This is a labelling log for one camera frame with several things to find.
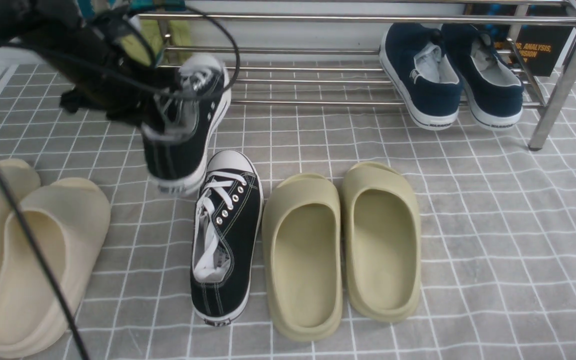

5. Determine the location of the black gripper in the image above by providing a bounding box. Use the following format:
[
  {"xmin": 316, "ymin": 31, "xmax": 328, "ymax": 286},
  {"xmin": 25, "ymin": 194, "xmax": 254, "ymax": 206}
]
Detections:
[{"xmin": 59, "ymin": 48, "xmax": 181, "ymax": 132}]

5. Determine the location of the black canvas sneaker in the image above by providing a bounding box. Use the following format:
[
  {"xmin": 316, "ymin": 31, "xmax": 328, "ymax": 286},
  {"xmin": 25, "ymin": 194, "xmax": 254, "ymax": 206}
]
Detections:
[
  {"xmin": 190, "ymin": 149, "xmax": 264, "ymax": 327},
  {"xmin": 141, "ymin": 53, "xmax": 232, "ymax": 194}
]

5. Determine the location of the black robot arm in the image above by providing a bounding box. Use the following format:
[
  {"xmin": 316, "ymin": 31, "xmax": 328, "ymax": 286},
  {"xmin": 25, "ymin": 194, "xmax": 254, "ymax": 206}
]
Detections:
[{"xmin": 0, "ymin": 0, "xmax": 174, "ymax": 133}]

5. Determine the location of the metal shoe rack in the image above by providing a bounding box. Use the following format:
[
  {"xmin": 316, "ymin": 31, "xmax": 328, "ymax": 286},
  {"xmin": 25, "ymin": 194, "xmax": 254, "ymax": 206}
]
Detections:
[{"xmin": 141, "ymin": 0, "xmax": 576, "ymax": 152}]

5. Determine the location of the right cream slide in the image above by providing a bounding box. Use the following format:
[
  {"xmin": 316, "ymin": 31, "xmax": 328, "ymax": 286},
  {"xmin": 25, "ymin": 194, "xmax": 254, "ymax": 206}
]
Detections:
[{"xmin": 0, "ymin": 177, "xmax": 112, "ymax": 359}]

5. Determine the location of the left olive green slide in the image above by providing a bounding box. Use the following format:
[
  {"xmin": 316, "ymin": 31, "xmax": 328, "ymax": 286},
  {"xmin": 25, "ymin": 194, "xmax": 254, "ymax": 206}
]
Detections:
[{"xmin": 261, "ymin": 173, "xmax": 343, "ymax": 342}]

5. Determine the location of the olive green slide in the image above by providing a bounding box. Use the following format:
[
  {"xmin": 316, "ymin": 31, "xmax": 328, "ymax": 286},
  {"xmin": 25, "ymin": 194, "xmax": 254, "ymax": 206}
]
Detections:
[
  {"xmin": 261, "ymin": 173, "xmax": 343, "ymax": 342},
  {"xmin": 341, "ymin": 161, "xmax": 422, "ymax": 322}
]

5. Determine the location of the right olive green slide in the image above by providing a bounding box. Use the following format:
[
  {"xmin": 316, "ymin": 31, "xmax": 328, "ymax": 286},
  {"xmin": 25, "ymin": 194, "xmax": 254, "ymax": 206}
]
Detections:
[{"xmin": 341, "ymin": 161, "xmax": 422, "ymax": 322}]

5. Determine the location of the left navy blue sneaker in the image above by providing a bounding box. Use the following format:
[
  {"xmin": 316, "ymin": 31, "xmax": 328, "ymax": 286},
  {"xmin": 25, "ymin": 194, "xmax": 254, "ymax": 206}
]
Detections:
[{"xmin": 379, "ymin": 22, "xmax": 464, "ymax": 132}]

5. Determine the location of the navy blue sneaker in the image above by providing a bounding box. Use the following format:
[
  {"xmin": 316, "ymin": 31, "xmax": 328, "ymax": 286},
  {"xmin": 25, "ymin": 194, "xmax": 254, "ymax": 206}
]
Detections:
[
  {"xmin": 441, "ymin": 23, "xmax": 525, "ymax": 132},
  {"xmin": 379, "ymin": 22, "xmax": 464, "ymax": 132}
]

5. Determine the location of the right navy blue sneaker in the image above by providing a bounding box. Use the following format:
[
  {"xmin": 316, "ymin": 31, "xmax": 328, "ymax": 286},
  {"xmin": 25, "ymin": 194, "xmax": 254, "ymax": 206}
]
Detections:
[{"xmin": 441, "ymin": 23, "xmax": 525, "ymax": 132}]

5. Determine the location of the grey checked floor mat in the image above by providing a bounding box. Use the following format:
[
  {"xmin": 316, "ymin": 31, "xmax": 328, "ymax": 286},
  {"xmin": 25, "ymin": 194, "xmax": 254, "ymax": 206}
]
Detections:
[{"xmin": 0, "ymin": 64, "xmax": 576, "ymax": 360}]

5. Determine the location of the black box orange text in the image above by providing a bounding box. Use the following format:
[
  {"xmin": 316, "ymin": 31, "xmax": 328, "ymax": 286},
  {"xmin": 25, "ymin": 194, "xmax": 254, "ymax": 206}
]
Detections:
[{"xmin": 464, "ymin": 4, "xmax": 576, "ymax": 78}]

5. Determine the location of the black cable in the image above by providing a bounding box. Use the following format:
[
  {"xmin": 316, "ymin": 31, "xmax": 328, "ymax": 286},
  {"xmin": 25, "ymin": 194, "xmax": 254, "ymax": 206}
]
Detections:
[{"xmin": 0, "ymin": 5, "xmax": 241, "ymax": 360}]

